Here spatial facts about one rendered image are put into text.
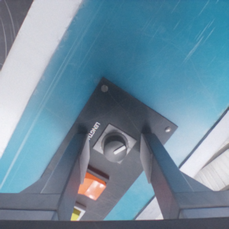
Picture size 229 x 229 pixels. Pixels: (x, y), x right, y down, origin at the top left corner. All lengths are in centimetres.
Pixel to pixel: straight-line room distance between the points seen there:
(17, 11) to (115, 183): 32
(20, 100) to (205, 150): 19
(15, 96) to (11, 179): 10
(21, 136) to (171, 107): 15
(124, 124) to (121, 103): 2
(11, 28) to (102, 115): 27
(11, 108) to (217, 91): 20
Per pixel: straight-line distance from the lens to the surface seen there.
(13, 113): 18
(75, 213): 21
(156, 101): 16
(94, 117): 16
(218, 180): 830
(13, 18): 37
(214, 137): 20
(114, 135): 16
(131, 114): 16
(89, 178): 17
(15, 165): 21
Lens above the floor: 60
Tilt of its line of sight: 9 degrees up
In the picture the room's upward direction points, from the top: 122 degrees clockwise
